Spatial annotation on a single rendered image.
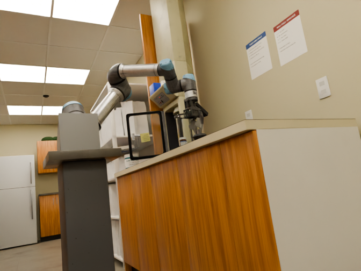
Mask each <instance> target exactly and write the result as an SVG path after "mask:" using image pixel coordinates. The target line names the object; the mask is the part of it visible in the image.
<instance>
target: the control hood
mask: <svg viewBox="0 0 361 271"><path fill-rule="evenodd" d="M163 85H164V84H163ZM163 85H161V86H160V87H159V88H158V89H157V90H156V91H155V92H154V93H153V94H152V95H151V96H150V97H149V98H150V99H151V100H152V101H153V102H154V103H155V104H156V105H157V106H158V107H159V108H161V109H162V108H164V107H165V106H166V105H168V104H169V103H170V102H172V101H173V100H174V99H175V98H177V97H178V96H179V95H178V93H175V94H168V95H167V94H166V93H165V91H164V86H163ZM161 92H163V93H164V94H165V95H166V96H167V97H168V98H169V100H168V101H167V102H166V103H164V104H163V105H162V106H159V105H158V104H157V103H156V102H155V101H154V100H153V99H154V98H155V97H156V96H158V95H159V94H160V93H161Z"/></svg>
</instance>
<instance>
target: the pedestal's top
mask: <svg viewBox="0 0 361 271"><path fill-rule="evenodd" d="M121 156H122V151H121V148H105V149H81V150H68V151H48V153H47V155H46V157H45V159H44V161H43V169H55V168H58V166H59V165H60V164H61V163H62V162H65V161H81V160H98V159H106V164H107V163H109V162H111V161H113V160H115V159H117V158H119V157H121Z"/></svg>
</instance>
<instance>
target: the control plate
mask: <svg viewBox="0 0 361 271"><path fill-rule="evenodd" d="M161 95H162V96H161ZM159 97H160V98H159ZM165 98H166V99H165ZM153 100H154V101H155V102H156V103H157V104H158V105H159V106H162V105H163V104H164V103H166V102H167V101H168V100H169V98H168V97H167V96H166V95H165V94H164V93H163V92H161V93H160V94H159V95H158V96H156V97H155V98H154V99H153ZM161 100H162V101H163V102H161ZM160 102H161V103H160ZM159 103H160V104H159Z"/></svg>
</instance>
